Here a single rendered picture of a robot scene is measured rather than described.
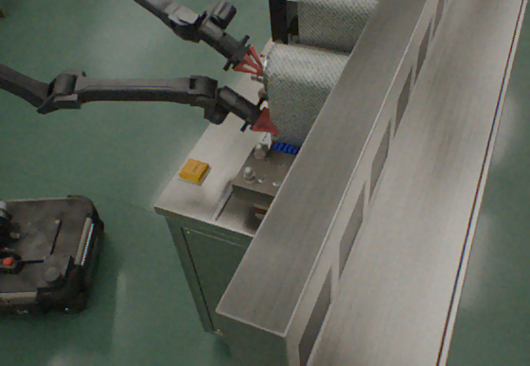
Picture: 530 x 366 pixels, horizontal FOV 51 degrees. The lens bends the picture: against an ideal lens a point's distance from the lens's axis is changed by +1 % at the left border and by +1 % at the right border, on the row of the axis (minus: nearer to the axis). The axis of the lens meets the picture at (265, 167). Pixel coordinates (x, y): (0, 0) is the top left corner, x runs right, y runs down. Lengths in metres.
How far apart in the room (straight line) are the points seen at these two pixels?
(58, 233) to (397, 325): 2.02
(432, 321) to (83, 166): 2.63
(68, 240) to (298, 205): 2.01
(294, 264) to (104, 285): 2.14
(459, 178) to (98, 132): 2.67
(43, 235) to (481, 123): 2.01
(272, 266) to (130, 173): 2.53
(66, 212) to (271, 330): 2.20
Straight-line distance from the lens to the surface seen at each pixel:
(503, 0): 1.48
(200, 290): 2.05
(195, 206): 1.68
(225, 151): 1.82
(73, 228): 2.65
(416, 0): 1.03
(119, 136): 3.35
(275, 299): 0.60
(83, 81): 1.63
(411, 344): 0.83
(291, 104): 1.52
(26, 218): 2.78
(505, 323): 2.56
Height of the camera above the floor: 2.18
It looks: 47 degrees down
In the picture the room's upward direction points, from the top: 7 degrees counter-clockwise
